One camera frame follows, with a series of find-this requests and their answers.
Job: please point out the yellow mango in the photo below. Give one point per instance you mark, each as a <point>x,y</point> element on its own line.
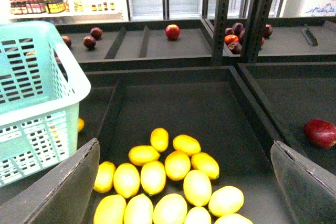
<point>81,124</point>

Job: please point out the pile of dark red fruit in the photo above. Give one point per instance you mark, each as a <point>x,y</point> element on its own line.
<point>234,37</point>

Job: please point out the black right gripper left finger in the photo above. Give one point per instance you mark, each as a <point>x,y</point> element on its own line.
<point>61,195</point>

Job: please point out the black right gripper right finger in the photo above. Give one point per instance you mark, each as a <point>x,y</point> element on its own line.
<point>309,189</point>

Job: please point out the black shelf upright post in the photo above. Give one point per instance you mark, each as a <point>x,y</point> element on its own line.
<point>256,21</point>

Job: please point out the light blue plastic basket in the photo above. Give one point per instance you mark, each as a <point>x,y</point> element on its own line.
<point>41,88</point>

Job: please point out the yellow lemon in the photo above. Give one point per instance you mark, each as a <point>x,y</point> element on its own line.
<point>171,208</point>
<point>204,162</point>
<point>110,210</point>
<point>233,219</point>
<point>139,210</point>
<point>104,178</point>
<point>139,155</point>
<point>153,177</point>
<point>126,180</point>
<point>197,188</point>
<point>198,215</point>
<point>226,200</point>
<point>177,165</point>
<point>187,144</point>
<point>159,139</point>

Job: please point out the red mango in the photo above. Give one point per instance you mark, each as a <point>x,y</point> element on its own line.
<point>320,133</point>

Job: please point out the red apple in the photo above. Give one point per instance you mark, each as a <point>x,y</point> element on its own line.
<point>172,31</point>

